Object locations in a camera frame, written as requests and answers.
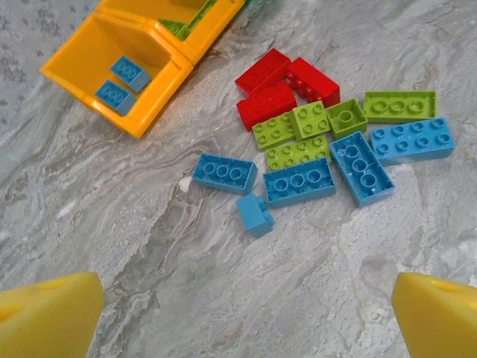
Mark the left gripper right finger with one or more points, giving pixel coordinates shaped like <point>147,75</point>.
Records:
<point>439,320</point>

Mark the small blue lego brick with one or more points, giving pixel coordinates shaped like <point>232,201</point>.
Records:
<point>255,216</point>

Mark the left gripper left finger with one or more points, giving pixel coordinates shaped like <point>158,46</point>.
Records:
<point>48,317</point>

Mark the red lego brick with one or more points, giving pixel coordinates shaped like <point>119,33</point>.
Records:
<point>266,106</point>
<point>261,71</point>
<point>315,82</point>

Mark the orange plastic bin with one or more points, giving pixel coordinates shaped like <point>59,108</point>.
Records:
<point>216,30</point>
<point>85,56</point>

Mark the small green lego brick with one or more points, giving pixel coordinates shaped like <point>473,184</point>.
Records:
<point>346,118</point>
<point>310,119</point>

